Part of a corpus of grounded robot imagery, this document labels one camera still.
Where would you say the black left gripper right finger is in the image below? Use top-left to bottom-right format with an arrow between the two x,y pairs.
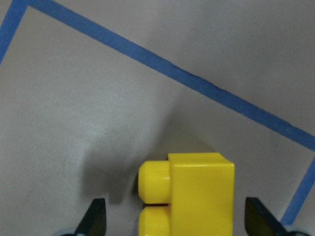
245,197 -> 292,236

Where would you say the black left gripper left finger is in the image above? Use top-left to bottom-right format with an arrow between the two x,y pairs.
74,198 -> 107,236

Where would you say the yellow toy block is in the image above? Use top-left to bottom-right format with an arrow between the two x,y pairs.
138,152 -> 235,236

